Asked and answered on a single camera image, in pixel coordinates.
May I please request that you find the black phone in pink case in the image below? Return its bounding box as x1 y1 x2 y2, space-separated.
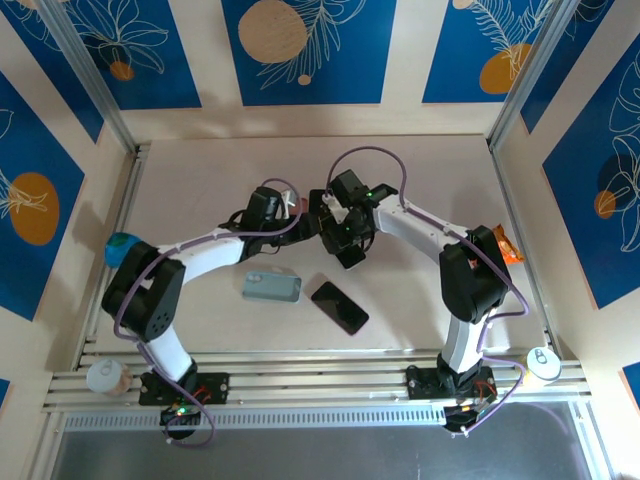
310 280 371 337

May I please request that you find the light blue phone case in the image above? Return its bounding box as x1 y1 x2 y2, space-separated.
242 270 304 305

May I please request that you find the orange snack bag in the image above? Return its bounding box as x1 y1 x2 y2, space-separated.
492 223 526 265

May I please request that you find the grey metal panel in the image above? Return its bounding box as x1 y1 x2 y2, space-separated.
47 402 614 480

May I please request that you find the yellow can with silver lid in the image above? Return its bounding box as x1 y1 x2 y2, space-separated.
522 345 564 387

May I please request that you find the pink can with silver lid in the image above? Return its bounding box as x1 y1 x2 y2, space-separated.
85 357 134 399

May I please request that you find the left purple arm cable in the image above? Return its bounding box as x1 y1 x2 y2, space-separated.
113 177 301 450

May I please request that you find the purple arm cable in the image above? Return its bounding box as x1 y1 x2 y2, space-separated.
113 177 301 450
325 145 574 441

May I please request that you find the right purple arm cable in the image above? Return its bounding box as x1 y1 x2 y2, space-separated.
325 145 574 441

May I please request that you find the aluminium side rail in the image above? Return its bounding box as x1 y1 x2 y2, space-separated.
487 139 564 359
72 142 153 371

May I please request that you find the aluminium slotted rail bed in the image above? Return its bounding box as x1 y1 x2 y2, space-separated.
42 349 594 414

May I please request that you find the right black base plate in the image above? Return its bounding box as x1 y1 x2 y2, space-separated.
404 366 497 401

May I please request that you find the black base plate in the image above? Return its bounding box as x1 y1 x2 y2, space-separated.
404 366 497 401
138 372 231 407

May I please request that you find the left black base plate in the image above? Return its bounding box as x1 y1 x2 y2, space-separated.
138 372 231 407

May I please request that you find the perforated metal cable duct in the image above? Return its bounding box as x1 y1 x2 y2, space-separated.
63 407 447 432

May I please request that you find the aluminium frame post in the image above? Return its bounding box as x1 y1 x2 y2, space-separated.
487 0 586 151
35 0 141 154

